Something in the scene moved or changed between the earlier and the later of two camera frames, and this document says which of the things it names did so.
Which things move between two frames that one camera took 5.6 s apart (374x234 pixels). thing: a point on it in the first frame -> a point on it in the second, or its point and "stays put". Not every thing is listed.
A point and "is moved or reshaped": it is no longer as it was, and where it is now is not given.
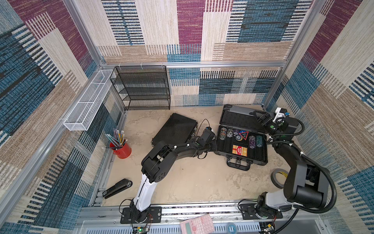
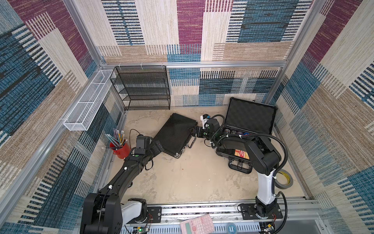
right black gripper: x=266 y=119 -> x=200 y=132
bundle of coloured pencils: x=118 y=141 stays put
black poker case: x=241 y=138 is moved or reshaped
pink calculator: x=202 y=224 stays put
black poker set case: x=177 y=129 stays put
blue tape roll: x=232 y=228 stays put
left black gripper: x=215 y=146 -> x=157 y=150
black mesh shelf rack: x=142 y=87 stays put
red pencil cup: x=122 y=151 stays put
